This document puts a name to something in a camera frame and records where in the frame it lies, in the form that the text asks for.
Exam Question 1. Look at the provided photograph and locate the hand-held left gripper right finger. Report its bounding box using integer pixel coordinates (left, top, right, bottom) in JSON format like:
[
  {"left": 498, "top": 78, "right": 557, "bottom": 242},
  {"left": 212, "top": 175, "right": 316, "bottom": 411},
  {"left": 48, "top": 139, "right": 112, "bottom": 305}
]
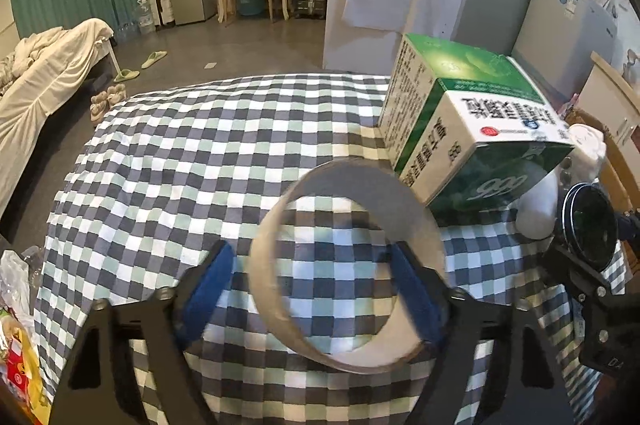
[{"left": 389, "top": 240, "right": 573, "bottom": 425}]

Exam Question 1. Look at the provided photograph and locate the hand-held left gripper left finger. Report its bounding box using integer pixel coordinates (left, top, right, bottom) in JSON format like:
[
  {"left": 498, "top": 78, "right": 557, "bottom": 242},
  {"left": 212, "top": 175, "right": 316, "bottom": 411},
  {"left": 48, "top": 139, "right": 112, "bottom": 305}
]
[{"left": 47, "top": 239, "right": 236, "bottom": 425}]

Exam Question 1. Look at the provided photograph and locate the cardboard tape roll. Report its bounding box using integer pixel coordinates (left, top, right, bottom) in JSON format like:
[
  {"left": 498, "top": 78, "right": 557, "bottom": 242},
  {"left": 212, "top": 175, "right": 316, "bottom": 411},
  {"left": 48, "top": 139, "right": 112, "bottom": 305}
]
[{"left": 248, "top": 160, "right": 446, "bottom": 376}]

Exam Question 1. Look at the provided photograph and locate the green white medicine box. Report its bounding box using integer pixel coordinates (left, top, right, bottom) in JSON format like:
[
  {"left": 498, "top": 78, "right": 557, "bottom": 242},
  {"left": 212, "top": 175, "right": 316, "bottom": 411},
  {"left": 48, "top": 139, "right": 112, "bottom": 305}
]
[{"left": 377, "top": 32, "right": 576, "bottom": 218}]

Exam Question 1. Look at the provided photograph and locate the white plush toy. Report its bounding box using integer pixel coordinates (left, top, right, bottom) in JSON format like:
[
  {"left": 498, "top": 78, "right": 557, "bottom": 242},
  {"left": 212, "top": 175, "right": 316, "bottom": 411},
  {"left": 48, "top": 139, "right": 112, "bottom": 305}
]
[{"left": 515, "top": 122, "right": 608, "bottom": 241}]

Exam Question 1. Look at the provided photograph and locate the checkered tablecloth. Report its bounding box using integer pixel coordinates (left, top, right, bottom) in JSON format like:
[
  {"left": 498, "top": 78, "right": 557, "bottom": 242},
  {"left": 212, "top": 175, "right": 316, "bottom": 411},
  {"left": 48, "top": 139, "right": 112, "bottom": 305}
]
[{"left": 32, "top": 72, "right": 626, "bottom": 425}]

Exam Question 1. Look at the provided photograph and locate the white cabinet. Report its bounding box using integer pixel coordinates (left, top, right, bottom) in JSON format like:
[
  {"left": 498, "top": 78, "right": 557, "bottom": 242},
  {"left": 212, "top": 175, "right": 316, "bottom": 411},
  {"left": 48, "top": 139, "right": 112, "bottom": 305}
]
[{"left": 580, "top": 51, "right": 640, "bottom": 146}]

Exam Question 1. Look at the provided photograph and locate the clear plastic bag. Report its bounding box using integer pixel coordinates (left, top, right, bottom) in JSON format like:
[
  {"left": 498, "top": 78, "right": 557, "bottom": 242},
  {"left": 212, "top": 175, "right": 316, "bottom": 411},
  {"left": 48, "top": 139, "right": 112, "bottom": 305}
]
[{"left": 0, "top": 246, "right": 47, "bottom": 321}]

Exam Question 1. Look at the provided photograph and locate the white washing machine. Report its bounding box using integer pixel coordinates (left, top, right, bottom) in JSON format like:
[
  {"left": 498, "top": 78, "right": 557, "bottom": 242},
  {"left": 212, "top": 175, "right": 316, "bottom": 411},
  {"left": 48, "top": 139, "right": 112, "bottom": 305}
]
[{"left": 510, "top": 0, "right": 621, "bottom": 98}]

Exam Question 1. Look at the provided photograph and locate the yellow red snack packet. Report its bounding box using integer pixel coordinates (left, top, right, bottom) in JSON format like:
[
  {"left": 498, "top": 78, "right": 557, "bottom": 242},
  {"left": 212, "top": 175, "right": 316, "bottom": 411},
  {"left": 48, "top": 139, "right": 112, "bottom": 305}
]
[{"left": 0, "top": 310, "right": 55, "bottom": 425}]

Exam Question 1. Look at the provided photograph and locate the bed with white sheets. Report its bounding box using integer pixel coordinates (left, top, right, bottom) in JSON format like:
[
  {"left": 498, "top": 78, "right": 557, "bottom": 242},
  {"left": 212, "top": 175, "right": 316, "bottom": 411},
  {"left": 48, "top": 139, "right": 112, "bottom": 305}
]
[{"left": 0, "top": 19, "right": 117, "bottom": 216}]

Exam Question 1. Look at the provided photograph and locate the large water bottle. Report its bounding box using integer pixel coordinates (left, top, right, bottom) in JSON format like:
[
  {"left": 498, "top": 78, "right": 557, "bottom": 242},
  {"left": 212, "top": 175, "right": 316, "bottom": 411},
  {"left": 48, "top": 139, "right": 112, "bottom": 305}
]
[{"left": 136, "top": 0, "right": 157, "bottom": 35}]

